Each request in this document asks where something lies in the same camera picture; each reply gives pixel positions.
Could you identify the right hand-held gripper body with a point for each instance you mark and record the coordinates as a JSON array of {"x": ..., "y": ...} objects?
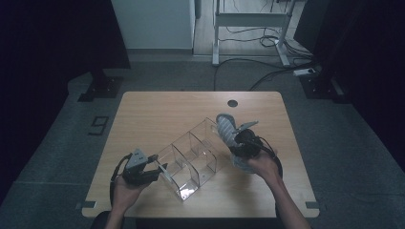
[{"x": 248, "y": 144}]

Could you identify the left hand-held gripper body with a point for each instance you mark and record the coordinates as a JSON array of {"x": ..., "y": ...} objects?
[{"x": 137, "y": 170}]

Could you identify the grey striped cloth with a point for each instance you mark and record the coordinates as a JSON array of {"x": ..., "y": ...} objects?
[{"x": 224, "y": 127}]

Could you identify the clear acrylic divided organizer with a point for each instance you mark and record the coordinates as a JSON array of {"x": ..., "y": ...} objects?
[{"x": 191, "y": 159}]

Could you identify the person's left hand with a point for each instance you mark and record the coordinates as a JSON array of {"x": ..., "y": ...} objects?
[{"x": 127, "y": 194}]

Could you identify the person's right hand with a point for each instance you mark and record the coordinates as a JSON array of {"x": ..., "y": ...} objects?
[{"x": 266, "y": 167}]

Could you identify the person's dark clothed leg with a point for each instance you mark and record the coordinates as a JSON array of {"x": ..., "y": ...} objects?
[{"x": 99, "y": 221}]

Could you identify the black stand base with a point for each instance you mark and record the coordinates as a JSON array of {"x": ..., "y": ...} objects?
[
  {"x": 103, "y": 87},
  {"x": 320, "y": 87}
]

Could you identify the white power strip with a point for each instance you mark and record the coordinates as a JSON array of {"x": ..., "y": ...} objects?
[{"x": 304, "y": 72}]

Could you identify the white cabinet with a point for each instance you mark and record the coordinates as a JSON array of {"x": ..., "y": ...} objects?
[{"x": 153, "y": 22}]

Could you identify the black curtain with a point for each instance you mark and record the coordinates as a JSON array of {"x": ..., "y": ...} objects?
[
  {"x": 47, "y": 47},
  {"x": 366, "y": 47}
]

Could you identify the white metal desk frame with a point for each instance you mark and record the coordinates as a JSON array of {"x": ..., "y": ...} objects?
[{"x": 251, "y": 19}]

